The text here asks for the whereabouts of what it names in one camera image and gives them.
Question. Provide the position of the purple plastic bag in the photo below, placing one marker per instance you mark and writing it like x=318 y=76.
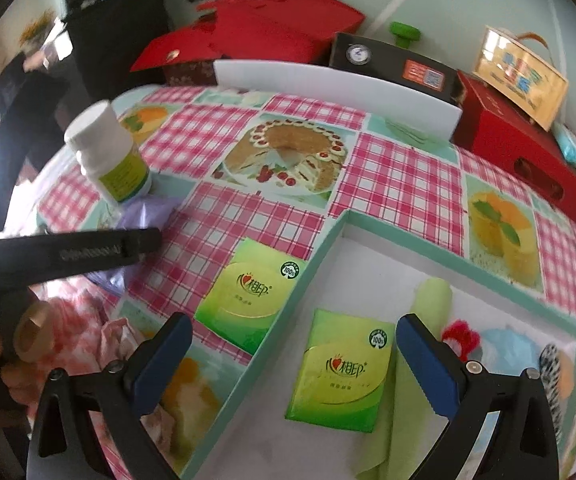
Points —
x=143 y=215

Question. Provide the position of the flat red box lid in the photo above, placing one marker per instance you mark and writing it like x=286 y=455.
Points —
x=173 y=50

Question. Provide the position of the white foam board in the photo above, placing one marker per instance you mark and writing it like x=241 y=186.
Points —
x=318 y=90

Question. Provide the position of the blue face mask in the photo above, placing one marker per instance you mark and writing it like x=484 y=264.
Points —
x=510 y=352

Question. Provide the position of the red carton with window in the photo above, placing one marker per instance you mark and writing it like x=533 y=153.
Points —
x=507 y=135

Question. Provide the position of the light green cloth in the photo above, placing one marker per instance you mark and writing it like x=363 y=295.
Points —
x=432 y=300

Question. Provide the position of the pink patterned cloth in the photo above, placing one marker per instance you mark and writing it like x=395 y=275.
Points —
x=115 y=335

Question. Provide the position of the red patterned box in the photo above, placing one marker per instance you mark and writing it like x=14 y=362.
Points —
x=188 y=74

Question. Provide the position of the black cabinet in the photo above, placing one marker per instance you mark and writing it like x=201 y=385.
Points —
x=113 y=45

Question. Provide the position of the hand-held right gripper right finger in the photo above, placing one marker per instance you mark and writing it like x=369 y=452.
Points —
x=425 y=365

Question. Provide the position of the red white knitted toy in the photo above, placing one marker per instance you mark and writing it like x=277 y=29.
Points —
x=460 y=335

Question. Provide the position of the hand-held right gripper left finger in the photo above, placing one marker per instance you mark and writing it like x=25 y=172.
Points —
x=163 y=360

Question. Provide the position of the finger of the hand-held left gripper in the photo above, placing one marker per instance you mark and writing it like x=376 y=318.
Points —
x=93 y=252

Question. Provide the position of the light blue packet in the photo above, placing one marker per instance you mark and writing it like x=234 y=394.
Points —
x=572 y=147

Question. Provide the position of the white plastic bottle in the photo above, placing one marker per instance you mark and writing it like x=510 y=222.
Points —
x=103 y=145

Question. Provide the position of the zebra striped cloth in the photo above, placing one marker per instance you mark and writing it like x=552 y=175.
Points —
x=551 y=385

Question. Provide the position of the green tissue packet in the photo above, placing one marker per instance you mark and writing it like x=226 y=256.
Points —
x=248 y=295
x=340 y=370

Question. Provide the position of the white box with teal rim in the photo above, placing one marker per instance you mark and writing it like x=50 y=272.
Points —
x=367 y=270

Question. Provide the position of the large red gift box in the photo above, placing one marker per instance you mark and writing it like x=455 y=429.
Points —
x=278 y=20

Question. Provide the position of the black box with gauge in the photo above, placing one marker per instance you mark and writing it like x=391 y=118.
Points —
x=382 y=65

